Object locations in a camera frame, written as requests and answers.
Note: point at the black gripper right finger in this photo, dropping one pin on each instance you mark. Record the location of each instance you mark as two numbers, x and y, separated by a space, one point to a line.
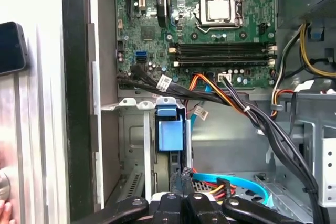
202 208

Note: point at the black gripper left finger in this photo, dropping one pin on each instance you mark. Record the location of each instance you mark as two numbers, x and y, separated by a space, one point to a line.
165 208

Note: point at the hard disk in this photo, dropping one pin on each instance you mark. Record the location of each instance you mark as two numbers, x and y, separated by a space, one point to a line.
170 134

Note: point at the pale metal disk bay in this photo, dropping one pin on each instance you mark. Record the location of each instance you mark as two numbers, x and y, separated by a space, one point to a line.
131 140

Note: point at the person's bare hand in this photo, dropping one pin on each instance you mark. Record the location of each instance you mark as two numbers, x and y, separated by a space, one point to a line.
5 213

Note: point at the grey metal drive cage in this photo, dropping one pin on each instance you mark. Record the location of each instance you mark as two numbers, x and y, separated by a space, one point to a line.
323 161

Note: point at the black PC case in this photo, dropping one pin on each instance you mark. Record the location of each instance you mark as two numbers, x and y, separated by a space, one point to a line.
76 103

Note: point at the green motherboard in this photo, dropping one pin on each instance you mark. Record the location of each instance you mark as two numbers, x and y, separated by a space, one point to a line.
183 37

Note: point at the CPU socket with locking lever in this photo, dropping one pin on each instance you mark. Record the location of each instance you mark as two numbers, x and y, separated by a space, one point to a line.
237 11

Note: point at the silver CPU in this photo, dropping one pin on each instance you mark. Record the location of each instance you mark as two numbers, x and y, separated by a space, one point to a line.
218 9

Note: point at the black smartphone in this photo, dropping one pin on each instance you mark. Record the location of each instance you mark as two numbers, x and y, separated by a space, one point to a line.
11 48

